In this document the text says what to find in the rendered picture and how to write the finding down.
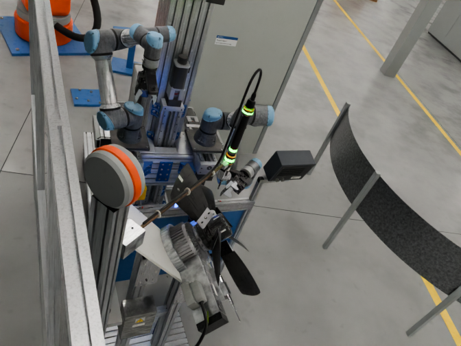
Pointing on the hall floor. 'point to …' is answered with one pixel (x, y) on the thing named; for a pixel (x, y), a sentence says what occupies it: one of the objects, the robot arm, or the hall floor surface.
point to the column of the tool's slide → (105, 250)
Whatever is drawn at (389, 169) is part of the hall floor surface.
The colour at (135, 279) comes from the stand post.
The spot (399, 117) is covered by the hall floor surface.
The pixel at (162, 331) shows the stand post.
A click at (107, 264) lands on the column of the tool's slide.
